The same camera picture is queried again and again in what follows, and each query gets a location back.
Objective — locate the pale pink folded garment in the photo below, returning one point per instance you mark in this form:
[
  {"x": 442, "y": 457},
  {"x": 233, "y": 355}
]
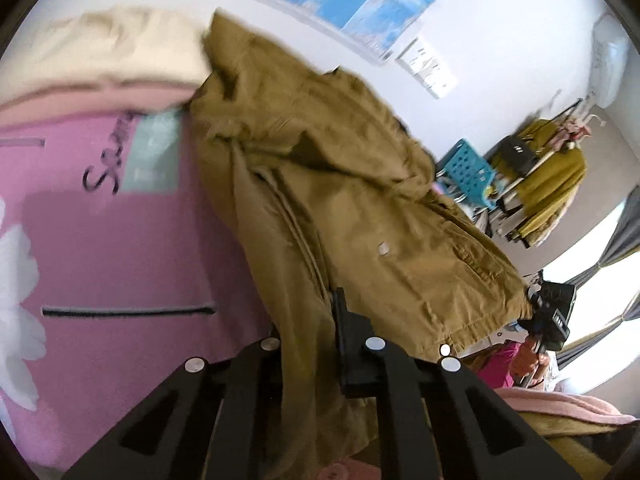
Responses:
[{"x": 75, "y": 105}]

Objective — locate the cream garment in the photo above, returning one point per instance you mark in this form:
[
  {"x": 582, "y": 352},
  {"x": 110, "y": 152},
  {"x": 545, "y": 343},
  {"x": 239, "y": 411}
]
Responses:
[{"x": 100, "y": 50}]

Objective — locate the white wall power socket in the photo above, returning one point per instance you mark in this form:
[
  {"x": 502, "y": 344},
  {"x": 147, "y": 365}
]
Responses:
[
  {"x": 414, "y": 52},
  {"x": 429, "y": 69}
]

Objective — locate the bright window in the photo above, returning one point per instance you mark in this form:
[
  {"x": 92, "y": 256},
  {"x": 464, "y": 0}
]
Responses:
[{"x": 595, "y": 300}]

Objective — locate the magenta cloth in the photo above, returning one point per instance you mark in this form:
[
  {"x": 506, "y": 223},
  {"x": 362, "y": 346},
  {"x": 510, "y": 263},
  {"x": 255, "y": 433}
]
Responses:
[{"x": 495, "y": 366}]

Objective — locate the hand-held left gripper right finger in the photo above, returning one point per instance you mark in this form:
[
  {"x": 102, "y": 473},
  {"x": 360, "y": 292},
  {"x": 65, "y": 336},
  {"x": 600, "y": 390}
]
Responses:
[{"x": 355, "y": 355}]

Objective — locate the black bag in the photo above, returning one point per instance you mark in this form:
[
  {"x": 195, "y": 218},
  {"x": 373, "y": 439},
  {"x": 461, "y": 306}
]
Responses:
[{"x": 519, "y": 156}]

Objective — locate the mustard hanging garment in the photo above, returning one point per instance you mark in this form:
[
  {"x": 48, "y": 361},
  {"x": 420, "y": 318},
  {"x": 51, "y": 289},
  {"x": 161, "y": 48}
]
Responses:
[{"x": 555, "y": 185}]

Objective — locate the pink hanging clothes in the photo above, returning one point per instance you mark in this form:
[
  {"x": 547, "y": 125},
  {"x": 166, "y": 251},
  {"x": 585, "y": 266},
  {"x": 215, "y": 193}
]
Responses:
[{"x": 574, "y": 129}]

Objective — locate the person's right hand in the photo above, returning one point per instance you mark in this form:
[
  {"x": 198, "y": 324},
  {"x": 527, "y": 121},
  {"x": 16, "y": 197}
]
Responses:
[{"x": 526, "y": 360}]

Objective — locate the white wall data socket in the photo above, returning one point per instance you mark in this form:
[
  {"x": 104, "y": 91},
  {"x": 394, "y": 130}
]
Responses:
[{"x": 444, "y": 85}]

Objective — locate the metal clothes rack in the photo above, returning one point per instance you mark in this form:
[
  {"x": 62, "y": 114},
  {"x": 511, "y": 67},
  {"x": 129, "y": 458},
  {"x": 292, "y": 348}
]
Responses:
[{"x": 537, "y": 160}]

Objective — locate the pink flower printed blanket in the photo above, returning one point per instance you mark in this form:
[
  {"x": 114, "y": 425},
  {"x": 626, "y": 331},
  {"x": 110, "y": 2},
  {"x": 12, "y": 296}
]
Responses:
[{"x": 125, "y": 240}]

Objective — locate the grey curtain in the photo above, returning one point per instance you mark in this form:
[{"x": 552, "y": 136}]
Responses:
[{"x": 620, "y": 240}]

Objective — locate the olive brown jacket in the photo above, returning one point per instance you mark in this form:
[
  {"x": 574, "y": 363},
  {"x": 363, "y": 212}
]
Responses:
[{"x": 350, "y": 185}]

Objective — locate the person's right forearm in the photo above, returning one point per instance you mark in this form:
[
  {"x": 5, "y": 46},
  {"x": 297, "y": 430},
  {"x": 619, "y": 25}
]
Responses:
[{"x": 570, "y": 404}]

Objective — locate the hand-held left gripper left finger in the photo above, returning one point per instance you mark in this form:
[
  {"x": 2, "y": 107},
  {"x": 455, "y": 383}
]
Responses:
[{"x": 255, "y": 367}]

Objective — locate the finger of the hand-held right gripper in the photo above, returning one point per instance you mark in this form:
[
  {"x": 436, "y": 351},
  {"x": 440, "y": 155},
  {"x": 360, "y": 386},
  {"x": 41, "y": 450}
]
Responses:
[{"x": 533, "y": 296}]

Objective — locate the white air conditioner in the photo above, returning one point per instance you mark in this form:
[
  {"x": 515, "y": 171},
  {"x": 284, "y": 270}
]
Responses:
[{"x": 611, "y": 60}]

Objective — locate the teal perforated plastic crate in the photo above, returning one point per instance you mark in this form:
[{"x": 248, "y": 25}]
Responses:
[{"x": 467, "y": 170}]

